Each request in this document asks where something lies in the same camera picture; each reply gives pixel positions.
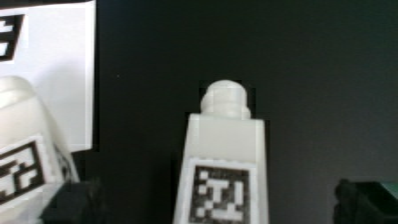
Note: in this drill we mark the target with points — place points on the white table leg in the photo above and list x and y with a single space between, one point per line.
222 191
36 162

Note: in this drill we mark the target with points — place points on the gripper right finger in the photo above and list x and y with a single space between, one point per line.
366 203

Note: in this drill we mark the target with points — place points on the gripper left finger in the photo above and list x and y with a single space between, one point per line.
77 205

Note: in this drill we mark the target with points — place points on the white marker sheet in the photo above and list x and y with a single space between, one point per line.
46 54

